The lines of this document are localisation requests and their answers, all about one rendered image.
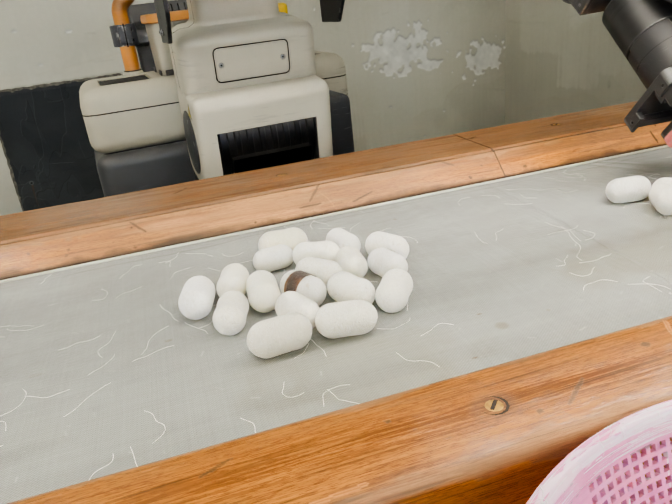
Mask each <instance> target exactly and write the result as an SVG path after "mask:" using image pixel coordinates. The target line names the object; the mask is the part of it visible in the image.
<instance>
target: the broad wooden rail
mask: <svg viewBox="0 0 672 504"><path fill-rule="evenodd" d="M637 102H638V101H635V102H629V103H623V104H618V105H612V106H607V107H601V108H596V109H590V110H585V111H579V112H573V113H568V114H562V115H557V116H551V117H546V118H540V119H535V120H529V121H524V122H518V123H512V124H507V125H501V126H496V127H490V128H485V129H479V130H474V131H468V132H462V133H457V134H451V135H446V136H440V137H435V138H429V139H424V140H418V141H412V142H407V143H401V144H396V145H390V146H385V147H379V148H374V149H368V150H363V151H357V152H351V153H346V154H340V155H335V156H329V157H324V158H318V159H313V160H307V161H301V162H296V163H290V164H285V165H279V166H274V167H268V168H263V169H257V170H251V171H246V172H240V173H235V174H229V175H224V176H218V177H213V178H207V179H202V180H196V181H190V182H185V183H179V184H174V185H168V186H163V187H157V188H152V189H146V190H140V191H135V192H129V193H124V194H118V195H113V196H107V197H103V198H98V199H93V200H86V201H80V202H74V203H68V204H63V205H57V206H52V207H46V208H41V209H35V210H29V211H24V212H18V213H13V214H7V215H2V216H0V280H5V279H10V278H15V277H19V276H24V275H29V274H34V273H39V272H44V271H49V270H54V269H59V268H64V267H69V266H74V265H79V264H83V263H88V262H93V261H98V260H103V259H108V258H113V257H118V256H123V255H128V254H133V253H138V252H143V251H148V250H152V249H157V248H162V247H167V246H172V245H177V244H182V243H187V242H192V241H197V240H202V239H207V238H212V237H217V236H221V235H226V234H231V233H236V232H241V231H246V230H251V229H256V228H261V227H266V226H271V225H276V224H281V223H286V222H290V221H295V220H300V219H305V218H310V217H315V216H320V215H325V214H330V213H335V212H340V211H345V210H350V209H355V208H359V207H364V206H369V205H374V204H379V203H384V202H389V201H394V200H399V199H404V198H409V197H414V196H419V195H424V194H428V193H433V192H438V191H443V190H448V189H453V188H458V187H463V186H468V185H473V184H478V183H483V182H488V181H493V180H497V179H502V178H507V177H512V176H517V175H522V174H527V173H532V172H537V171H542V170H547V169H552V168H557V167H562V166H566V165H571V164H576V163H581V162H586V161H591V160H596V159H601V158H606V157H611V156H616V155H621V154H626V153H631V152H635V151H640V150H645V149H650V148H655V147H660V146H665V145H667V144H666V142H665V141H664V139H663V137H662V136H661V133H662V131H663V130H664V129H665V128H666V127H667V126H668V125H669V124H670V122H671V121H670V122H664V123H659V124H654V125H648V126H643V127H638V128H637V129H636V130H635V132H631V131H630V130H629V128H628V126H627V125H626V123H625V122H624V118H625V117H626V115H627V114H628V113H629V112H630V110H631V109H632V108H633V107H634V105H635V104H636V103H637Z"/></svg>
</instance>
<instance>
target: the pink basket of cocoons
mask: <svg viewBox="0 0 672 504"><path fill-rule="evenodd" d="M670 437H671V438H672V400H668V401H665V402H662V403H659V404H657V405H654V406H651V407H648V408H645V409H643V410H641V411H638V412H636V413H634V414H631V415H629V416H627V417H625V418H623V419H621V420H619V421H617V422H615V423H613V424H611V425H610V426H608V427H606V428H604V429H603V430H601V431H599V432H598V433H596V434H595V435H593V436H592V437H590V438H589V439H587V440H586V441H585V442H583V443H582V444H581V445H579V446H578V447H577V448H576V449H574V450H573V451H572V452H571V453H569V454H568V455H567V456H566V457H565V458H564V459H563V460H562V461H561V462H560V463H559V464H558V465H557V466H556V467H555V468H554V469H553V470H552V471H551V472H550V473H549V474H548V476H547V477H546V478H545V479H544V480H543V481H542V483H541V484H540V485H539V486H538V487H537V488H536V490H535V491H534V493H533V494H532V496H531V497H530V498H529V500H528V501H527V503H526V504H602V503H603V504H621V502H622V504H640V503H641V504H672V452H671V450H672V441H670V439H669V438H670ZM660 441H661V445H660V443H659V442H660ZM650 445H651V447H652V448H651V449H650ZM640 450H642V453H641V454H640ZM661 453H663V456H662V455H661ZM631 455H632V457H633V458H631ZM652 457H653V459H654V460H653V461H652ZM622 460H623V463H622ZM642 462H644V465H643V464H642ZM663 465H665V468H664V467H663ZM613 466H614V469H613ZM633 467H634V468H635V470H634V469H633ZM654 469H655V471H656V472H654ZM605 473H606V474H605ZM624 473H626V475H625V474H624ZM645 474H646V477H645ZM665 477H667V480H666V479H665ZM616 478H617V480H616ZM596 479H597V480H596ZM636 479H637V482H636ZM656 481H657V483H658V484H656ZM627 484H628V487H627ZM647 486H648V489H647ZM668 488H669V491H667V489H668ZM618 490H619V491H620V492H619V491H618ZM599 491H600V492H599ZM638 491H639V493H638ZM658 493H659V494H660V495H659V496H658ZM610 497H611V498H610ZM630 497H631V498H630ZM649 498H650V499H651V500H649ZM670 500H671V503H670V502H669V501H670Z"/></svg>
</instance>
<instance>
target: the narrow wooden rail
mask: <svg viewBox="0 0 672 504"><path fill-rule="evenodd" d="M668 400H672V316H668V317H665V318H661V319H658V320H654V321H651V322H647V323H644V324H640V325H637V326H633V327H630V328H626V329H622V330H619V331H615V332H612V333H608V334H605V335H601V336H598V337H594V338H591V339H587V340H583V341H580V342H576V343H573V344H569V345H566V346H562V347H559V348H555V349H552V350H548V351H545V352H541V353H537V354H534V355H530V356H527V357H523V358H520V359H516V360H513V361H509V362H506V363H502V364H499V365H495V366H491V367H488V368H484V369H481V370H477V371H474V372H470V373H467V374H463V375H460V376H456V377H453V378H449V379H445V380H442V381H438V382H435V383H431V384H428V385H424V386H421V387H417V388H414V389H410V390H407V391H403V392H399V393H396V394H392V395H389V396H385V397H382V398H378V399H375V400H371V401H368V402H364V403H361V404H357V405H353V406H350V407H346V408H343V409H339V410H336V411H332V412H329V413H325V414H322V415H318V416H314V417H311V418H307V419H304V420H300V421H297V422H293V423H290V424H286V425H283V426H279V427H276V428H272V429H268V430H265V431H261V432H258V433H254V434H251V435H247V436H244V437H240V438H237V439H233V440H230V441H226V442H222V443H219V444H215V445H212V446H208V447H205V448H201V449H198V450H194V451H191V452H187V453H184V454H180V455H176V456H173V457H169V458H166V459H162V460H159V461H155V462H152V463H148V464H145V465H141V466H138V467H134V468H130V469H127V470H123V471H120V472H116V473H113V474H109V475H106V476H102V477H99V478H95V479H92V480H88V481H84V482H81V483H77V484H74V485H70V486H67V487H63V488H60V489H56V490H53V491H49V492H45V493H42V494H38V495H35V496H31V497H28V498H24V499H21V500H17V501H14V502H10V503H7V504H526V503H527V501H528V500H529V498H530V497H531V496H532V494H533V493H534V491H535V490H536V488H537V487H538V486H539V485H540V484H541V483H542V481H543V480H544V479H545V478H546V477H547V476H548V474H549V473H550V472H551V471H552V470H553V469H554V468H555V467H556V466H557V465H558V464H559V463H560V462H561V461H562V460H563V459H564V458H565V457H566V456H567V455H568V454H569V453H571V452H572V451H573V450H574V449H576V448H577V447H578V446H579V445H581V444H582V443H583V442H585V441H586V440H587V439H589V438H590V437H592V436H593V435H595V434H596V433H598V432H599V431H601V430H603V429H604V428H606V427H608V426H610V425H611V424H613V423H615V422H617V421H619V420H621V419H623V418H625V417H627V416H629V415H631V414H634V413H636V412H638V411H641V410H643V409H645V408H648V407H651V406H654V405H657V404H659V403H662V402H665V401H668Z"/></svg>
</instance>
